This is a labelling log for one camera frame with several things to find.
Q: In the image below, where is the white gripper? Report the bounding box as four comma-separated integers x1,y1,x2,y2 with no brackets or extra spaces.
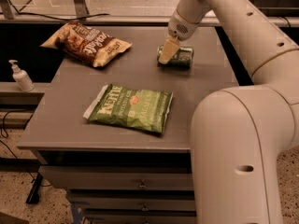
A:
158,8,200,64

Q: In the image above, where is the green soda can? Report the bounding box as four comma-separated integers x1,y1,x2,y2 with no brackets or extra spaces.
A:
164,46,193,68

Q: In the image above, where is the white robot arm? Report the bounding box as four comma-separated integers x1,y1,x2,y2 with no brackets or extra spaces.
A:
159,0,299,224

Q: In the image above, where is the green Kettle chips bag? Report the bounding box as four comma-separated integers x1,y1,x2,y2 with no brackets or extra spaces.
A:
83,84,173,133

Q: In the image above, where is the brown sea salt chips bag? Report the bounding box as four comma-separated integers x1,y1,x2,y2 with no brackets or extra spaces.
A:
42,22,132,67

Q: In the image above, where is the grey drawer cabinet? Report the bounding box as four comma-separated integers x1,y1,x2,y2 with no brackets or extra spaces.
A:
19,27,233,224

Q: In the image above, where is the top drawer metal knob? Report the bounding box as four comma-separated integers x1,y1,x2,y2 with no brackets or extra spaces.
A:
138,180,148,190

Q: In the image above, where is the drawer metal knob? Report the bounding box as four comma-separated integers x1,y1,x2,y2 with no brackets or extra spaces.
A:
138,180,148,190
141,203,149,212

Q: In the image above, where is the white pump lotion bottle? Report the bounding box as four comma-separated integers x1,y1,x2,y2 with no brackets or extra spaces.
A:
8,60,35,91

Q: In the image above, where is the black stand foot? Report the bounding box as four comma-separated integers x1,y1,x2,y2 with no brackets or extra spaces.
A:
25,174,43,204

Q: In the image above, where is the black cable on ledge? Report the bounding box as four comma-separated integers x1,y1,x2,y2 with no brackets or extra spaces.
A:
0,0,110,21

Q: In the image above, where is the black floor cable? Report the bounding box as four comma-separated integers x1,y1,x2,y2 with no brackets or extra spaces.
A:
0,109,52,188

